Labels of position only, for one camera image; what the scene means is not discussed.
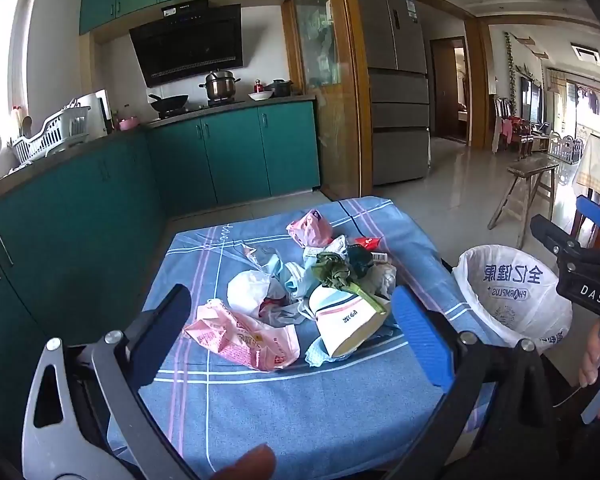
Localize green vegetable stalk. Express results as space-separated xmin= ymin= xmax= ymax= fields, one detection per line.
xmin=312 ymin=251 xmax=386 ymax=313

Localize person's right hand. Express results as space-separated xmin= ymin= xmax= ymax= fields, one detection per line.
xmin=578 ymin=319 xmax=600 ymax=388

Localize brown kitchen countertop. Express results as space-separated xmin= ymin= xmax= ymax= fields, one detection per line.
xmin=0 ymin=92 xmax=316 ymax=207

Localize large pink plastic bag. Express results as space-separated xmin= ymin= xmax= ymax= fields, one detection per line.
xmin=182 ymin=298 xmax=301 ymax=372

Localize wooden dining chairs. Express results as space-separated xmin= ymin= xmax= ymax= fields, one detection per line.
xmin=490 ymin=94 xmax=520 ymax=153

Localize dark teal bag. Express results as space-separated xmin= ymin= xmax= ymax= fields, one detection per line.
xmin=347 ymin=244 xmax=376 ymax=276

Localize clear grey plastic bag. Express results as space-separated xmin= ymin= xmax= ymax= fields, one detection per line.
xmin=242 ymin=242 xmax=286 ymax=276
xmin=370 ymin=262 xmax=398 ymax=297

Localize small pink plastic bag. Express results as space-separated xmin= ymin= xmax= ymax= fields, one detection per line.
xmin=286 ymin=209 xmax=333 ymax=248

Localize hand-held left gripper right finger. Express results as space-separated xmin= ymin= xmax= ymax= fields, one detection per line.
xmin=385 ymin=285 xmax=581 ymax=480

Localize steel stock pot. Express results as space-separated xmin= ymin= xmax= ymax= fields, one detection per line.
xmin=198 ymin=69 xmax=242 ymax=102

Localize grey refrigerator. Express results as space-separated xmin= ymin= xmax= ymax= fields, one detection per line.
xmin=355 ymin=0 xmax=431 ymax=187

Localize green leaf garland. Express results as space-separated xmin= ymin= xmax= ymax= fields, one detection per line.
xmin=504 ymin=32 xmax=519 ymax=111

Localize light blue plastic bag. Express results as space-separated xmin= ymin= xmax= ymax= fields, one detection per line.
xmin=280 ymin=260 xmax=316 ymax=302

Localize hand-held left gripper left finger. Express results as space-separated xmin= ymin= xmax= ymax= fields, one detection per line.
xmin=22 ymin=284 xmax=201 ymax=480

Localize table with yellow cloth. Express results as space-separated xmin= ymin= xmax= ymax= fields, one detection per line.
xmin=572 ymin=135 xmax=600 ymax=196

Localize teal lower kitchen cabinets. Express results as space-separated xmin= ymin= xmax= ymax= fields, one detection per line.
xmin=0 ymin=101 xmax=322 ymax=346

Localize white baby fence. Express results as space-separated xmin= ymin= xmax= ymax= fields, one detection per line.
xmin=547 ymin=131 xmax=588 ymax=165

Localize white dish rack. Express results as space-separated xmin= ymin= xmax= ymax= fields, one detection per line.
xmin=11 ymin=105 xmax=92 ymax=163

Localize black gas stove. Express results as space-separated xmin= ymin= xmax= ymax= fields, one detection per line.
xmin=157 ymin=100 xmax=246 ymax=120

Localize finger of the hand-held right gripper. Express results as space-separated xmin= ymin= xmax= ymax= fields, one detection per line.
xmin=575 ymin=195 xmax=600 ymax=233
xmin=530 ymin=215 xmax=588 ymax=261

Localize black wok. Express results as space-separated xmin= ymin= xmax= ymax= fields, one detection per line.
xmin=147 ymin=93 xmax=190 ymax=113

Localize white kitchen appliance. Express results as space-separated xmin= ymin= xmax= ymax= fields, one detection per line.
xmin=75 ymin=90 xmax=112 ymax=138

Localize brown wooden door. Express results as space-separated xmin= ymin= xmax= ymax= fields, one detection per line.
xmin=430 ymin=36 xmax=470 ymax=147

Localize trash bin with white bag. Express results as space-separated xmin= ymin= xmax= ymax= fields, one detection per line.
xmin=452 ymin=244 xmax=573 ymax=356

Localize person's left hand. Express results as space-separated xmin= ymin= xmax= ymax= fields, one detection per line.
xmin=212 ymin=442 xmax=277 ymax=480

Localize ceiling air vent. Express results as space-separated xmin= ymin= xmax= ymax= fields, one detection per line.
xmin=571 ymin=43 xmax=600 ymax=65

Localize white patterned wrapper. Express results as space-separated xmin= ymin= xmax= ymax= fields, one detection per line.
xmin=302 ymin=235 xmax=351 ymax=266

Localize wood framed glass partition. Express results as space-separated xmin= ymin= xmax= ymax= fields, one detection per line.
xmin=281 ymin=0 xmax=373 ymax=201

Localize white bag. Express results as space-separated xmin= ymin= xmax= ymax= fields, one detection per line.
xmin=226 ymin=269 xmax=288 ymax=318

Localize red snack packet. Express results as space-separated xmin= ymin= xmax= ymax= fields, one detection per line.
xmin=352 ymin=235 xmax=386 ymax=253

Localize wooden bench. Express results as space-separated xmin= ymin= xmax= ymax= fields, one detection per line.
xmin=487 ymin=156 xmax=561 ymax=250

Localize white paper cup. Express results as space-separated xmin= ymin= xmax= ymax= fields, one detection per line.
xmin=307 ymin=285 xmax=391 ymax=358

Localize blue striped tablecloth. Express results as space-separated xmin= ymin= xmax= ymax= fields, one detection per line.
xmin=107 ymin=196 xmax=496 ymax=480

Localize blue cloth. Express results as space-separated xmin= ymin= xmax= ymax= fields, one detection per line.
xmin=305 ymin=337 xmax=342 ymax=367

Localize black range hood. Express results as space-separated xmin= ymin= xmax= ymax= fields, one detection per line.
xmin=129 ymin=0 xmax=244 ymax=88

